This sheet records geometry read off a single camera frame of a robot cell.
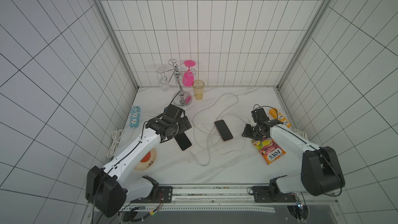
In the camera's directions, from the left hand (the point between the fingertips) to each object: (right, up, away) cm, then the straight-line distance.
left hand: (181, 130), depth 80 cm
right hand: (+34, -4, +10) cm, 35 cm away
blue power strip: (-33, +7, +21) cm, 40 cm away
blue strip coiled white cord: (-42, -6, +14) cm, 45 cm away
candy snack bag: (+50, -12, +5) cm, 51 cm away
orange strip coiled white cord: (+71, -4, +10) cm, 72 cm away
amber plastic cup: (+9, +24, +20) cm, 33 cm away
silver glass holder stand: (-4, +17, +30) cm, 35 cm away
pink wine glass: (+2, +30, +24) cm, 38 cm away
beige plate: (-21, -20, +2) cm, 29 cm away
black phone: (+25, -3, +15) cm, 29 cm away
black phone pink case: (0, -9, +9) cm, 12 cm away
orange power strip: (+60, +7, +23) cm, 64 cm away
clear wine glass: (-16, +27, +26) cm, 41 cm away
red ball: (-19, -15, 0) cm, 24 cm away
